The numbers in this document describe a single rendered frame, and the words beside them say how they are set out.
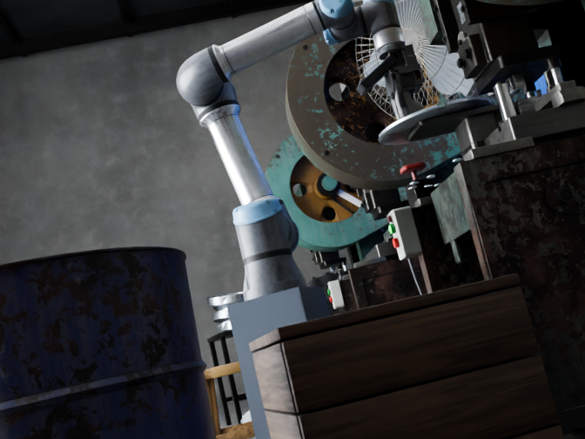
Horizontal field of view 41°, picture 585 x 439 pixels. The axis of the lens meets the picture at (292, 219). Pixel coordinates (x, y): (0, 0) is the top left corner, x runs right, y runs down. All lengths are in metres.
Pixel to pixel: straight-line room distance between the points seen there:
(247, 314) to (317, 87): 1.79
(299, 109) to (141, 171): 5.55
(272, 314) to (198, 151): 7.11
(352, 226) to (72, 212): 4.42
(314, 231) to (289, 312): 3.28
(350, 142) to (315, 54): 0.42
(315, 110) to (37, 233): 5.84
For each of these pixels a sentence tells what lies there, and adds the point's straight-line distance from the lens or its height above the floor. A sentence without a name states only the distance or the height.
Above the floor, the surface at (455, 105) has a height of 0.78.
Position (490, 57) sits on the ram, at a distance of 2.02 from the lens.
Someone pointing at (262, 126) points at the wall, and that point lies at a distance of 8.87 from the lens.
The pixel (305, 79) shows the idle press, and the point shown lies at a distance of 3.40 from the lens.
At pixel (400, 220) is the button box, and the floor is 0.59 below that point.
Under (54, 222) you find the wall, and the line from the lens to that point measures 8.81.
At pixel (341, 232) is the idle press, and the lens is 5.01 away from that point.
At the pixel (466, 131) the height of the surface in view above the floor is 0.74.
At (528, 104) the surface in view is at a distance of 2.00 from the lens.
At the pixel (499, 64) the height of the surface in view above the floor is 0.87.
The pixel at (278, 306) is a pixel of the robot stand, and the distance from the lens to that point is 1.73.
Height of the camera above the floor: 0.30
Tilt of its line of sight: 10 degrees up
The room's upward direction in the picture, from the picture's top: 13 degrees counter-clockwise
